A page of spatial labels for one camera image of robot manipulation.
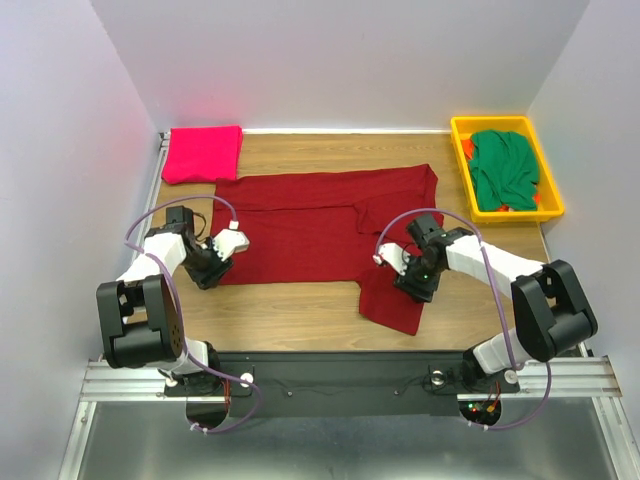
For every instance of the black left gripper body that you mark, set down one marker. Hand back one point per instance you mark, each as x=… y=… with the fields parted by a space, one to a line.
x=205 y=265

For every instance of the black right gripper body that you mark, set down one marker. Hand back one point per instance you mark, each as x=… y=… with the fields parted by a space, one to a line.
x=420 y=279

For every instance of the dark red t shirt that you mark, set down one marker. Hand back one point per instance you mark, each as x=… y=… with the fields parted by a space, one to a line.
x=323 y=227

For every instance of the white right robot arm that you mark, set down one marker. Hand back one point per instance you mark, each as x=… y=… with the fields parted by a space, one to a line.
x=551 y=311

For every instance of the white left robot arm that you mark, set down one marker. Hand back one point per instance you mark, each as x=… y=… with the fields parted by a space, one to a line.
x=139 y=321

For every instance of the folded pink t shirt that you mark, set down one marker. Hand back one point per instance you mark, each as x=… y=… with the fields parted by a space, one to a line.
x=203 y=154

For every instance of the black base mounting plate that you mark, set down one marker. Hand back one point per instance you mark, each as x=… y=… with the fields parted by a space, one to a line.
x=337 y=384

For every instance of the green t shirt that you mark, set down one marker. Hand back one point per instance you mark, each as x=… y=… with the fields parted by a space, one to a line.
x=504 y=171

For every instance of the orange t shirt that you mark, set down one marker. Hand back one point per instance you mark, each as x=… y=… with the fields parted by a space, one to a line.
x=468 y=148

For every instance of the yellow plastic bin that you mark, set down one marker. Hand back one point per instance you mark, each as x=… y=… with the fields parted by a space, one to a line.
x=548 y=199

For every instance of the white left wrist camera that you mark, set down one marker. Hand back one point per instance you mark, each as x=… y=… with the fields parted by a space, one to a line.
x=229 y=241

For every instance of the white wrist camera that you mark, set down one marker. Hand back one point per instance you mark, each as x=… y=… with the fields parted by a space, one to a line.
x=395 y=256
x=229 y=241

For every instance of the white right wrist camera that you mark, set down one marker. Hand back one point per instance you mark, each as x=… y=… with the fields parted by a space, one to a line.
x=395 y=256

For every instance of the aluminium frame rail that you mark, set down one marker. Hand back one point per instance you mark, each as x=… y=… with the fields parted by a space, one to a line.
x=578 y=377

